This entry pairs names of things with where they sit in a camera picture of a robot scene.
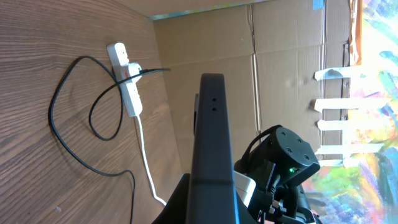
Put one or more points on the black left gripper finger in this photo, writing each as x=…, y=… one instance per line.
x=207, y=194

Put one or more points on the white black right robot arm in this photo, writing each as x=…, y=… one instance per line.
x=279, y=161

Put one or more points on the white USB charger plug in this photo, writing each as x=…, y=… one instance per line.
x=131, y=71

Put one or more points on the white power strip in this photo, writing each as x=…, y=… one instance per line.
x=118, y=56

